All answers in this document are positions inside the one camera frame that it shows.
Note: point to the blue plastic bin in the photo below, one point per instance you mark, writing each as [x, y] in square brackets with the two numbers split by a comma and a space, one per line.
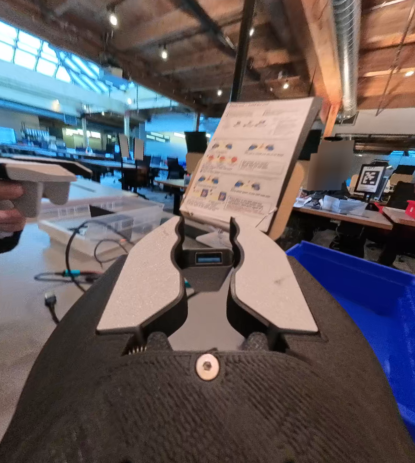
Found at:
[374, 289]

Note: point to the clipboard with instruction sheets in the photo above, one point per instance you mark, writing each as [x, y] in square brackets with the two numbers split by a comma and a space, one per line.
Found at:
[289, 195]

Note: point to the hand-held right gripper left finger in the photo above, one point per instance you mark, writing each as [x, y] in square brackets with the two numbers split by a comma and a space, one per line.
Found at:
[146, 289]

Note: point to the ceiling spot light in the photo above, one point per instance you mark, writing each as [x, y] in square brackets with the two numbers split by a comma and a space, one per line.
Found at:
[285, 85]
[112, 18]
[164, 54]
[409, 73]

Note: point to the cluttered wooden background desk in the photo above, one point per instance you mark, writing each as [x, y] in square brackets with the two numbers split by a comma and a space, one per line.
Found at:
[341, 213]

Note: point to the grey desk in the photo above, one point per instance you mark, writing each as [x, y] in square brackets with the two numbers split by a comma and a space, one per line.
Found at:
[12, 325]

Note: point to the dark grey USB hub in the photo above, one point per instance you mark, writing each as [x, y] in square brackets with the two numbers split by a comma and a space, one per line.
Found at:
[205, 278]

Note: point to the white stand base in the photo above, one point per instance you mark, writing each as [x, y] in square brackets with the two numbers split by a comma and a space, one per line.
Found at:
[214, 239]

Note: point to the silver ventilation duct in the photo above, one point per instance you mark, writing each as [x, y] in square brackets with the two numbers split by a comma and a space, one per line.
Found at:
[347, 54]

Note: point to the clear plastic bin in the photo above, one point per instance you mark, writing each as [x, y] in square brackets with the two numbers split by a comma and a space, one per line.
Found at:
[131, 217]

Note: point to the person's left hand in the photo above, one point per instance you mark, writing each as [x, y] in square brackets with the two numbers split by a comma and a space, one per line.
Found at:
[1, 190]

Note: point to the black white marker sign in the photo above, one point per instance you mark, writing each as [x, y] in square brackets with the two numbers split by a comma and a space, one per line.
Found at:
[370, 181]

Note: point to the black ceiling pole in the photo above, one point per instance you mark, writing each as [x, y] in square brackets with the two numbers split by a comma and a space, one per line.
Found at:
[243, 47]

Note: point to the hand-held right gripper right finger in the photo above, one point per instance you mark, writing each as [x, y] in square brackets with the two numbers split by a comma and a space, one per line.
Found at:
[269, 285]

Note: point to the black monitor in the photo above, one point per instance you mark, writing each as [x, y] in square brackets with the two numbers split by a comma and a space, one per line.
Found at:
[196, 143]

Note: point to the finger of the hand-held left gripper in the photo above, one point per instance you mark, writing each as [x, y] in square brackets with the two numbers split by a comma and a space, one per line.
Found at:
[41, 172]
[77, 167]

